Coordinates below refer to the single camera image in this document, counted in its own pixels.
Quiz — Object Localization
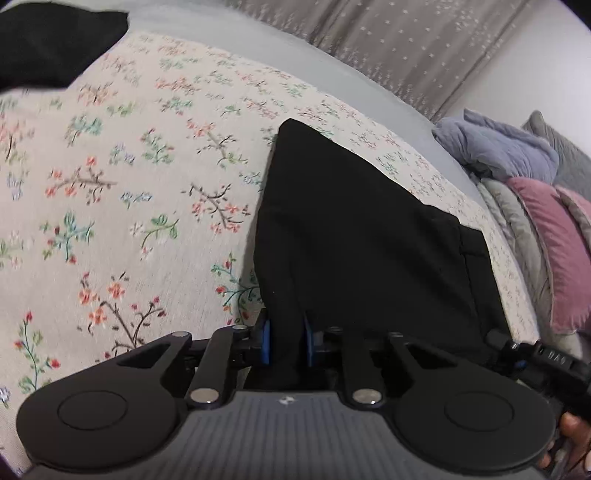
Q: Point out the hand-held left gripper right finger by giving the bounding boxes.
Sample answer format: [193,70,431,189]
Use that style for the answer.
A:
[302,316,452,410]

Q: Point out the black pants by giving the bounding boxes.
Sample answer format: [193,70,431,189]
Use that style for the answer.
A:
[253,118,512,391]

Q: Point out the grey patterned curtain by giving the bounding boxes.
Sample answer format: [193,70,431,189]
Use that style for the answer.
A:
[225,0,533,123]

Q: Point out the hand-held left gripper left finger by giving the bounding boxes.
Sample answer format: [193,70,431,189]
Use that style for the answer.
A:
[115,318,274,410]

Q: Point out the person's right hand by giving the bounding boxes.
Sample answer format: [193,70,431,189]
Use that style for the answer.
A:
[539,412,591,480]

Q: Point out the grey quilt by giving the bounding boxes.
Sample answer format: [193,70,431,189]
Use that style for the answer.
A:
[470,174,566,347]

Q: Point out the pink velvet pillow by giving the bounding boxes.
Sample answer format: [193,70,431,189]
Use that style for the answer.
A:
[505,176,591,336]

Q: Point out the black folded garment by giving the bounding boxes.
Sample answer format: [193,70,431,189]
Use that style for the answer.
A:
[0,4,130,91]

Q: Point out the grey pillow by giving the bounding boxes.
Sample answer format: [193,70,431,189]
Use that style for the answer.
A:
[522,110,591,206]

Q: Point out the floral printed blanket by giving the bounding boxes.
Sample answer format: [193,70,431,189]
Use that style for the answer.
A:
[0,30,542,474]

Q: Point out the pale pink cushion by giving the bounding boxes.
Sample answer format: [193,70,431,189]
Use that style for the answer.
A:
[554,184,591,241]

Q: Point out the lilac blue crumpled blanket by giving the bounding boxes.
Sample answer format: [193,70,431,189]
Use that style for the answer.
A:
[432,108,561,184]

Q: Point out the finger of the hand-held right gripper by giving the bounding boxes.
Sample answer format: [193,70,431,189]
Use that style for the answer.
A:
[484,329,527,372]

